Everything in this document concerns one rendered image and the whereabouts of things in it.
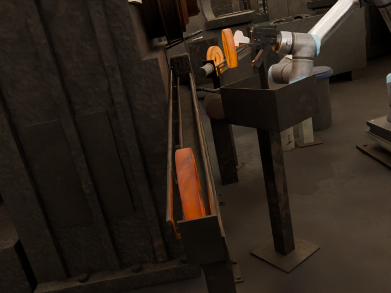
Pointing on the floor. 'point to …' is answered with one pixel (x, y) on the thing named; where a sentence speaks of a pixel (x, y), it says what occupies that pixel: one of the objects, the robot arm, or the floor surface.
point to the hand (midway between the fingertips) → (228, 43)
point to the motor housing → (221, 138)
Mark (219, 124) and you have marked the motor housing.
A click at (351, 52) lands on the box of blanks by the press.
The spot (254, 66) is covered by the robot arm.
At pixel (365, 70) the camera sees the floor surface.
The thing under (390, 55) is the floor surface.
